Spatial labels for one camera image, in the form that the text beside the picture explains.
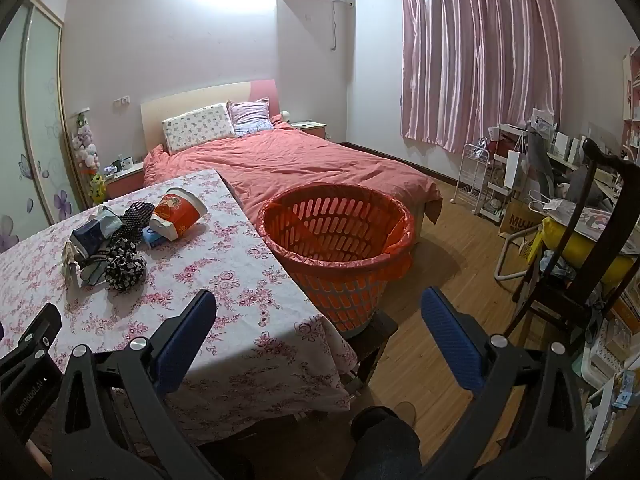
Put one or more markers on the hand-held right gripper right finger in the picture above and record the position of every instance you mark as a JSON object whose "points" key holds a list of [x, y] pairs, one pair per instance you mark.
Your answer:
{"points": [[450, 342]]}

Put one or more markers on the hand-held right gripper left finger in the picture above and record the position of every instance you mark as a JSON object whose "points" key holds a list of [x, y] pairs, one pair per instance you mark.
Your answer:
{"points": [[186, 340]]}

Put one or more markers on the patterned hair scrunchie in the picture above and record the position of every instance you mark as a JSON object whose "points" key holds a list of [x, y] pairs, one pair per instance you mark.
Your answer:
{"points": [[125, 265]]}

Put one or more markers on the blue tissue pack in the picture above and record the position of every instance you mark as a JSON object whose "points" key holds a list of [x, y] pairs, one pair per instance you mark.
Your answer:
{"points": [[152, 237]]}

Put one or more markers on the orange plastic basket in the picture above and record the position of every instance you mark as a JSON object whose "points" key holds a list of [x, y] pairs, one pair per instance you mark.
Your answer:
{"points": [[345, 300]]}

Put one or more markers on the light green terry cloth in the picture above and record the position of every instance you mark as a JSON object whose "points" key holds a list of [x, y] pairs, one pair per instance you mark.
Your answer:
{"points": [[94, 272]]}

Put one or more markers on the red paper cup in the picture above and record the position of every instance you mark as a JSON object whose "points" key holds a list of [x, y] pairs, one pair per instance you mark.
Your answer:
{"points": [[180, 215]]}

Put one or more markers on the black dotted hair comb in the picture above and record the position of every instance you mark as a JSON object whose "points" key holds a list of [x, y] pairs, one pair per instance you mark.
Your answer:
{"points": [[137, 216]]}

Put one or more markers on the light blue tube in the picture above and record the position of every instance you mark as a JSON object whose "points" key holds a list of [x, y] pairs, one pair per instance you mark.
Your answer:
{"points": [[90, 237]]}

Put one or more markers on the person's left forearm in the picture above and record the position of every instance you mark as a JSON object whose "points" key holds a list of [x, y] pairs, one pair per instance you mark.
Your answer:
{"points": [[40, 460]]}

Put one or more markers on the pink floral tablecloth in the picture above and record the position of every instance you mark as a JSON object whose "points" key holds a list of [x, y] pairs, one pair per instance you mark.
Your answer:
{"points": [[210, 280]]}

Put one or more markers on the dark wooden stool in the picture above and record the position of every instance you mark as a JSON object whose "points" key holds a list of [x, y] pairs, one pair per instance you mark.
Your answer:
{"points": [[372, 340]]}

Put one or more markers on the person's brown shoe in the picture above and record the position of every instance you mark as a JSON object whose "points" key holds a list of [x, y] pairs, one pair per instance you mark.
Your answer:
{"points": [[405, 412]]}

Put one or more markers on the person's leg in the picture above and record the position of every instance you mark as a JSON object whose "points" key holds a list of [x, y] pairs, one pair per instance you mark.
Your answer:
{"points": [[385, 445]]}

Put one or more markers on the white storage trolley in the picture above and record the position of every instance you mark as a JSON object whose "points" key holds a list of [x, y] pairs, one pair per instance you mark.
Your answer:
{"points": [[495, 200]]}

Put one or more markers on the orange nightstand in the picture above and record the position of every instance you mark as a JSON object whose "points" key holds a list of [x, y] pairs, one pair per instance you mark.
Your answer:
{"points": [[125, 182]]}

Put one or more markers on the yellow cushion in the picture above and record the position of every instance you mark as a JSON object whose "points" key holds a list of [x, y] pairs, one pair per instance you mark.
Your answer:
{"points": [[590, 247]]}

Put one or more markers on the dark wooden chair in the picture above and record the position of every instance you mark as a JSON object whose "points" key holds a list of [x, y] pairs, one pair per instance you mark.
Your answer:
{"points": [[600, 260]]}

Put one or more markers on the yellow green plush toy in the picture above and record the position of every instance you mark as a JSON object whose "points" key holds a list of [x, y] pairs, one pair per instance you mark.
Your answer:
{"points": [[97, 189]]}

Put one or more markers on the white paper bag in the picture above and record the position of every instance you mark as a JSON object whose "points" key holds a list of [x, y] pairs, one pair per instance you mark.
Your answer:
{"points": [[514, 170]]}

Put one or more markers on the white mug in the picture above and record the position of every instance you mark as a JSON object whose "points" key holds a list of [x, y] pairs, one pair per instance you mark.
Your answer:
{"points": [[127, 163]]}

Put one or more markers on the grey hanging cloth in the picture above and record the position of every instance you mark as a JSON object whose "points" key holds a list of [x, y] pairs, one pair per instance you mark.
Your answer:
{"points": [[540, 160]]}

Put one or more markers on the white floral pillow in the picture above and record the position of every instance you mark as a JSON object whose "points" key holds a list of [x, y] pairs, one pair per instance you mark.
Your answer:
{"points": [[197, 127]]}

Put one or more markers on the salmon pink duvet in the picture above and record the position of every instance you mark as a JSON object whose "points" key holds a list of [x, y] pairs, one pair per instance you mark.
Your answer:
{"points": [[310, 160]]}

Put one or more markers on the hanging plush toys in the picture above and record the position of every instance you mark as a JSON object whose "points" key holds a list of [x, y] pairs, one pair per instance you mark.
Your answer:
{"points": [[85, 145]]}

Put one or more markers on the pink striped pillow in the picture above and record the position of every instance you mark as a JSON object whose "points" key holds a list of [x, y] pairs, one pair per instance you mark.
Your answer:
{"points": [[250, 115]]}

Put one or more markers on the beige and pink headboard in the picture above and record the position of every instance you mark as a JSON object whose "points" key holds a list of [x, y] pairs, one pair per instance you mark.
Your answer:
{"points": [[200, 95]]}

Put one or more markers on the flower print wardrobe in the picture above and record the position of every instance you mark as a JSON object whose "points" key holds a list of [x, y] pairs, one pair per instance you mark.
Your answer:
{"points": [[35, 135]]}

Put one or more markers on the pink satin curtain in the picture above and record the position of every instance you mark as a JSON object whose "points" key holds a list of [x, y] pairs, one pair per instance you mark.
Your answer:
{"points": [[480, 50]]}

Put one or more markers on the pink and white bookshelf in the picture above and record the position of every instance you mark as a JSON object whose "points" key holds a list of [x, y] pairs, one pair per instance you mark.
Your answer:
{"points": [[632, 90]]}

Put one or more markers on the white metal tube frame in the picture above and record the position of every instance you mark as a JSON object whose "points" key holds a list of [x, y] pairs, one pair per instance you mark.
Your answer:
{"points": [[502, 255]]}

